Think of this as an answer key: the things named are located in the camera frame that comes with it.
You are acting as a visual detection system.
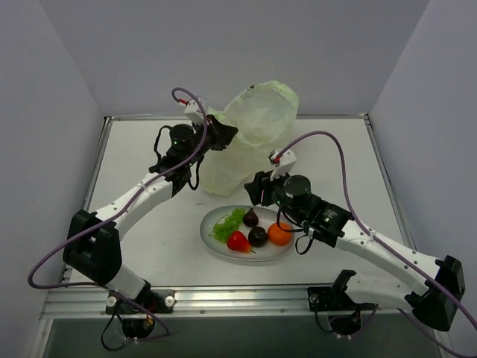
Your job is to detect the dark purple fake fruit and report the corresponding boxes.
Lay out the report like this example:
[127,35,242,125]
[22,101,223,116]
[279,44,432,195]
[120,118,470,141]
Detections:
[243,208,259,228]

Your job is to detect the dark round fake fruit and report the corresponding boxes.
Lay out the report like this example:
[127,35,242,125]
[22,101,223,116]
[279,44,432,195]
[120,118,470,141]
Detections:
[247,227,268,248]

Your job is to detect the orange fake fruit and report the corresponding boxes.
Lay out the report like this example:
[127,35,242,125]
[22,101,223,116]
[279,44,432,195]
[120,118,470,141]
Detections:
[268,222,293,246]

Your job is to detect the green fake grapes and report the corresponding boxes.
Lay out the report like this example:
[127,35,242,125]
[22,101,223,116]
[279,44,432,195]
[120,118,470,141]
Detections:
[209,208,245,243]

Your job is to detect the red yellow fake fruit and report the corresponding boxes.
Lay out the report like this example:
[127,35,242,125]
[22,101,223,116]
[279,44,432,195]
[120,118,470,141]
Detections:
[227,230,256,254]

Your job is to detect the translucent plastic bag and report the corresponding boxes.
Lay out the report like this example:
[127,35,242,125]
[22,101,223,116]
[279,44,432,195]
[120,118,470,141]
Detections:
[199,81,300,196]

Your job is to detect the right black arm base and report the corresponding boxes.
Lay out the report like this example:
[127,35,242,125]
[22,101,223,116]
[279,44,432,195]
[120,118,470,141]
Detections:
[307,286,377,339]

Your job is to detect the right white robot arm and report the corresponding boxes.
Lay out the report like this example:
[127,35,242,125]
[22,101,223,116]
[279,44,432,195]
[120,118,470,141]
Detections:
[244,172,465,332]

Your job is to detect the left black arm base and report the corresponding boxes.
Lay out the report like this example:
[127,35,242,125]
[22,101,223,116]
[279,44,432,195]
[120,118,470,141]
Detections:
[108,283,176,341]

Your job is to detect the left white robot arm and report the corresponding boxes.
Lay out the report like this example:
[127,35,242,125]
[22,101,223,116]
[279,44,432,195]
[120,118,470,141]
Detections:
[63,115,239,313]

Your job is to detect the white oval plate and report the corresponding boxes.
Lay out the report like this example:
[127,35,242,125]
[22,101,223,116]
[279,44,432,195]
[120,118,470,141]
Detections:
[200,205,296,262]

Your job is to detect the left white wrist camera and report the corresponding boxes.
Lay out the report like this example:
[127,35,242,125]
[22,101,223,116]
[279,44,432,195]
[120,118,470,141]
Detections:
[183,96,206,124]

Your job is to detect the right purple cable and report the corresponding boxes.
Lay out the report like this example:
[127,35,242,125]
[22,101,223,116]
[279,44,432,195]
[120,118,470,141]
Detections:
[270,130,477,358]

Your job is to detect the purple cable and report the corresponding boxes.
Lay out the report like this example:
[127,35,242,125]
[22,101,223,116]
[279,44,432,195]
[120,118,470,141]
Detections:
[28,87,209,340]
[270,130,477,358]

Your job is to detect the aluminium front rail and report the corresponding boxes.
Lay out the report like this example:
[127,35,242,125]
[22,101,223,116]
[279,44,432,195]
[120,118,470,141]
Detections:
[41,274,412,319]

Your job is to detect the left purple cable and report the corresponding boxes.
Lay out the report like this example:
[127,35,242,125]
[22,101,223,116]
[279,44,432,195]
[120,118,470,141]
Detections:
[28,87,209,340]

